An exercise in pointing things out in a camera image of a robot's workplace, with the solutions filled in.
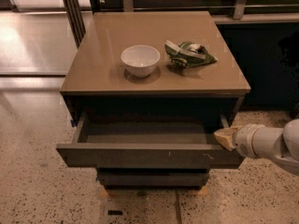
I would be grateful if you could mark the grey drawer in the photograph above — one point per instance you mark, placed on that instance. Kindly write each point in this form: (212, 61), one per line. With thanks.
(129, 179)
(134, 141)

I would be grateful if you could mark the black tape floor marker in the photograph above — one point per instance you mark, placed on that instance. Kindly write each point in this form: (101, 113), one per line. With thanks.
(115, 212)

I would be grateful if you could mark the green crumpled snack bag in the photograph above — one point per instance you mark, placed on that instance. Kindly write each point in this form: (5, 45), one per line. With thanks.
(188, 54)

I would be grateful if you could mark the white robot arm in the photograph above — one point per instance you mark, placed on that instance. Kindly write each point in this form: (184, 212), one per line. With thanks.
(256, 141)

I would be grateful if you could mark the white ceramic bowl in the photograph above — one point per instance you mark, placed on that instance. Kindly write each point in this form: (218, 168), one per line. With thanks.
(140, 60)

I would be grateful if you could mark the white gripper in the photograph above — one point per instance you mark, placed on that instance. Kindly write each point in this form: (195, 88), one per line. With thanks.
(245, 139)

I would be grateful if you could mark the brown drawer cabinet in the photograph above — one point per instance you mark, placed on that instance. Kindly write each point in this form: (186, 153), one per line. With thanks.
(98, 82)

